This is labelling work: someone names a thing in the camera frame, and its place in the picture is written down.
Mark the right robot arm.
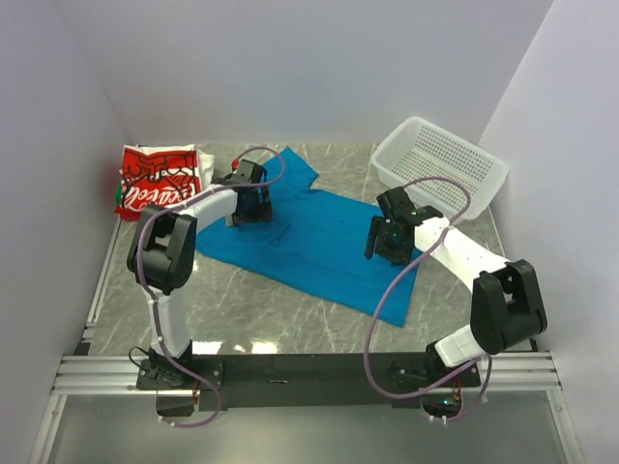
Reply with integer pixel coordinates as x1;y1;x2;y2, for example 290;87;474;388
365;187;547;386

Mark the black base bar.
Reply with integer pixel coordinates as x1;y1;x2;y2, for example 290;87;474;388
135;352;482;417

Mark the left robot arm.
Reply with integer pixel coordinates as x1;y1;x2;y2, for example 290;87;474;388
127;159;273;389

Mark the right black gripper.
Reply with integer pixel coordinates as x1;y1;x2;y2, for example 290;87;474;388
365;215;414;267

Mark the blue t shirt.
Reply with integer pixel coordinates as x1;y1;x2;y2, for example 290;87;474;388
196;148;417;327

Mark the white plastic basket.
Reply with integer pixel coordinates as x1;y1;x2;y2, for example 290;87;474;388
370;117;509;220

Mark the folded red Coca-Cola shirt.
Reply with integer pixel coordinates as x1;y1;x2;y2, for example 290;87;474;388
115;144;215;221

